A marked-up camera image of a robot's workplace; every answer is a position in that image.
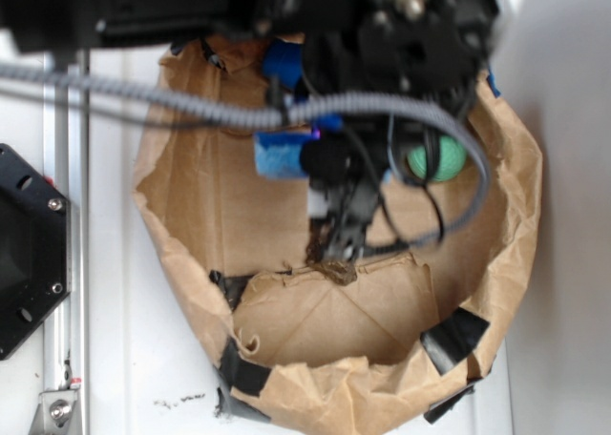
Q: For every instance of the blue sponge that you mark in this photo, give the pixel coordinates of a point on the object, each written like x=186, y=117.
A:
x=277, y=155

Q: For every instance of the brown paper bag liner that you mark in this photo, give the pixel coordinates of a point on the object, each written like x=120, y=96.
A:
x=308, y=353

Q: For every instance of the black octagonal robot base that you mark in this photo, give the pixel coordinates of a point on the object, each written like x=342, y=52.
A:
x=34, y=245

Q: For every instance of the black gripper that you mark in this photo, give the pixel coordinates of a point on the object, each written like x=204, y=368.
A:
x=430, y=50

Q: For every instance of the aluminium rail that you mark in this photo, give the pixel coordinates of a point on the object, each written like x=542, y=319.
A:
x=64, y=403

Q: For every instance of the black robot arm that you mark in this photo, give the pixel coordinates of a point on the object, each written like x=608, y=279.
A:
x=70, y=25

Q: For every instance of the brown rock lump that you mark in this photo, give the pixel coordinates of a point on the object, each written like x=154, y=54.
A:
x=338, y=271

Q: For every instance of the green dimpled ball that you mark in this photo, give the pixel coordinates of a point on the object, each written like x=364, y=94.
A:
x=442, y=165

